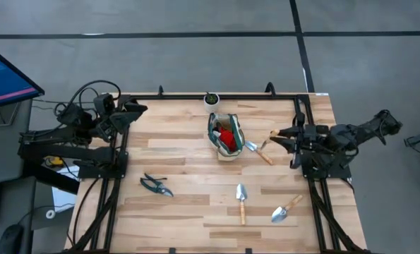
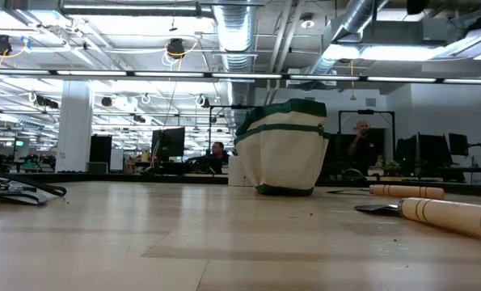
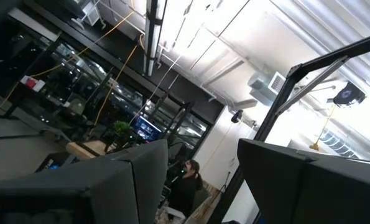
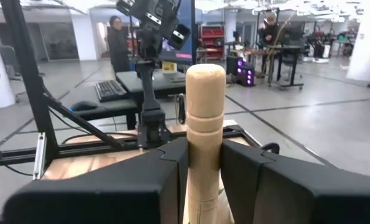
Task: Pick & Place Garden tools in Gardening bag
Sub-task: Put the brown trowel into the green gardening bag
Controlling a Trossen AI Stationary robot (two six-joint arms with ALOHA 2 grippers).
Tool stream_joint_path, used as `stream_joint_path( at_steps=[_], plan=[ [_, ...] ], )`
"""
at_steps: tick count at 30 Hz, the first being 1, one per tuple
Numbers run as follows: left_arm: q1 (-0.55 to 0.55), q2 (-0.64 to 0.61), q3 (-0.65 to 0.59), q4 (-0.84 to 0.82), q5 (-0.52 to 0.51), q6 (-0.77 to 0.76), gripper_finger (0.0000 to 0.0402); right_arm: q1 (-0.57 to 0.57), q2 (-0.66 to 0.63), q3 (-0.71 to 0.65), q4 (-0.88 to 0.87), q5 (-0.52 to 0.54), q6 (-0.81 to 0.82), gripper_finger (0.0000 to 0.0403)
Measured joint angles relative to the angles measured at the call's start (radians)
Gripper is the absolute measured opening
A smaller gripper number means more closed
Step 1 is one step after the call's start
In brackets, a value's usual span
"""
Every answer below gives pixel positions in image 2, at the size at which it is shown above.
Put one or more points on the beige green canvas gardening bag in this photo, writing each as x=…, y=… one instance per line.
x=282, y=157

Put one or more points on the person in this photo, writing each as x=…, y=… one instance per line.
x=218, y=155
x=361, y=143

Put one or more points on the white box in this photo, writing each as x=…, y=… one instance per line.
x=234, y=171

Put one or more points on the black beam with light strips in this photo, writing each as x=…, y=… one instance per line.
x=240, y=75

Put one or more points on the black computer monitor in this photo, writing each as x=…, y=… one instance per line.
x=458, y=143
x=435, y=151
x=168, y=142
x=406, y=155

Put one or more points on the black cabinet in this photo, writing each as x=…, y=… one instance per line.
x=100, y=150

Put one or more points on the small green potted plant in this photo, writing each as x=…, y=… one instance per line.
x=393, y=166

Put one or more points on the white column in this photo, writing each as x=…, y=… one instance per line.
x=74, y=125

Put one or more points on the black station frame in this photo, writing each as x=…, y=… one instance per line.
x=210, y=133
x=365, y=112

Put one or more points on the silver spiral air duct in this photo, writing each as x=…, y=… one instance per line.
x=357, y=20
x=234, y=36

